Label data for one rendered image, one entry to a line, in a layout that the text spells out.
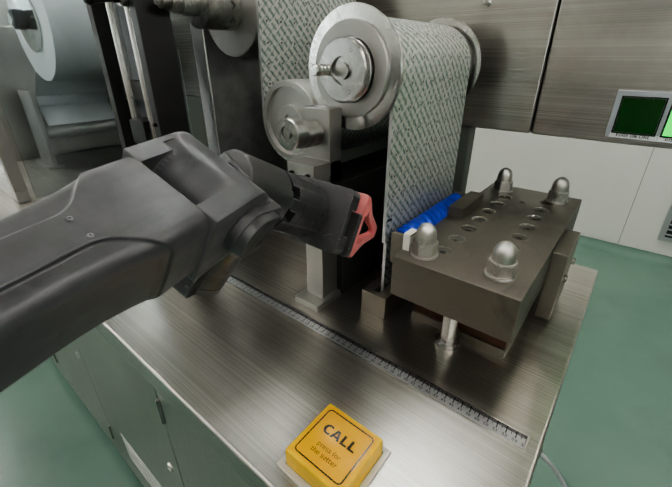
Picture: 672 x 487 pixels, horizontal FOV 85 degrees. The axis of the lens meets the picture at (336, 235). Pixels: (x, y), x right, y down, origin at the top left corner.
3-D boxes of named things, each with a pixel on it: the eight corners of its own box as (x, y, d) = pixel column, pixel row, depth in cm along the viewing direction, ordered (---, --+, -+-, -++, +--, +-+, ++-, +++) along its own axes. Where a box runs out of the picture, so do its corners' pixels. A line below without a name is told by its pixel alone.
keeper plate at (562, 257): (534, 315, 56) (552, 252, 52) (549, 286, 63) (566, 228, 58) (552, 322, 55) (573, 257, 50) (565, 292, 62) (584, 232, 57)
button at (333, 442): (285, 464, 37) (283, 448, 36) (330, 416, 42) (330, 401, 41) (340, 513, 33) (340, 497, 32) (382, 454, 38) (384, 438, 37)
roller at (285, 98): (265, 154, 63) (259, 78, 58) (354, 132, 81) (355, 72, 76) (318, 166, 56) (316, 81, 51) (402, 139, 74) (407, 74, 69)
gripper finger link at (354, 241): (381, 264, 44) (337, 256, 36) (334, 246, 48) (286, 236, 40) (399, 209, 43) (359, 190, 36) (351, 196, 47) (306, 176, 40)
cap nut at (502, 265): (479, 276, 44) (486, 242, 42) (489, 264, 47) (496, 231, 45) (511, 287, 42) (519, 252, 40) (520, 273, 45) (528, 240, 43)
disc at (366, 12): (309, 124, 54) (306, 6, 48) (312, 123, 55) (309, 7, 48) (397, 136, 46) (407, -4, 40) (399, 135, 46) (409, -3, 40)
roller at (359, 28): (315, 113, 52) (313, 20, 47) (406, 98, 71) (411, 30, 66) (384, 122, 46) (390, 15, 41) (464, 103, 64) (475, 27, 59)
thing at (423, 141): (381, 242, 54) (389, 110, 46) (448, 198, 71) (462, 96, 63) (384, 243, 54) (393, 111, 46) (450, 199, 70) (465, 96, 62)
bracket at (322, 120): (292, 302, 61) (280, 109, 48) (318, 285, 66) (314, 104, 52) (315, 314, 58) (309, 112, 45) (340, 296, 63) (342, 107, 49)
